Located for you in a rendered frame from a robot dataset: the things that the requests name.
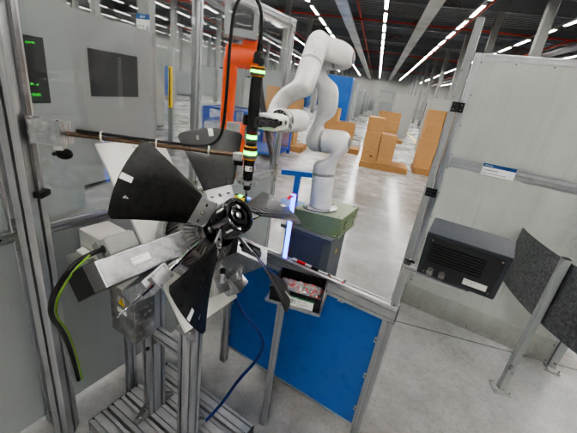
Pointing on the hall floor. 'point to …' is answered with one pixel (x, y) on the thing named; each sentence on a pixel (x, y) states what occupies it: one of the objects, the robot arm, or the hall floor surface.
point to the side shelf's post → (130, 363)
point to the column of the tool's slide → (33, 233)
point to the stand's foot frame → (116, 417)
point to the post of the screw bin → (272, 363)
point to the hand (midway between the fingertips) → (252, 120)
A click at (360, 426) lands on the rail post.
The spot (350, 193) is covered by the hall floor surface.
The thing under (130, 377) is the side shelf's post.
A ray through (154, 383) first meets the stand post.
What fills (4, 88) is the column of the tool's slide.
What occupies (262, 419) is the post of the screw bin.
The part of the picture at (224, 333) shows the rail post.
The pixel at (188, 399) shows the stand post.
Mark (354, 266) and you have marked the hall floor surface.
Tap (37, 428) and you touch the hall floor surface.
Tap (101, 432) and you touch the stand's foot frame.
